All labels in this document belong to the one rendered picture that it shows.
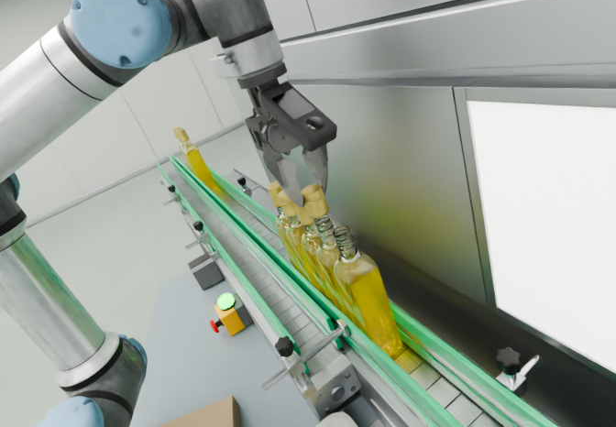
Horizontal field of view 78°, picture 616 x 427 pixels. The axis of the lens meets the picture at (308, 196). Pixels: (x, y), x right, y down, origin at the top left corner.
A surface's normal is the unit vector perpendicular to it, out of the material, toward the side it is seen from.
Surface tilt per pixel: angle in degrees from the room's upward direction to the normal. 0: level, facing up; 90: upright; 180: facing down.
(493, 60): 90
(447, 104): 90
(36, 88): 84
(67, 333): 90
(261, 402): 0
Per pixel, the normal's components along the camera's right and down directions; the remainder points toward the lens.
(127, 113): 0.47, 0.25
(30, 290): 0.74, 0.07
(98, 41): 0.15, 0.40
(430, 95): -0.82, 0.48
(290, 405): -0.32, -0.84
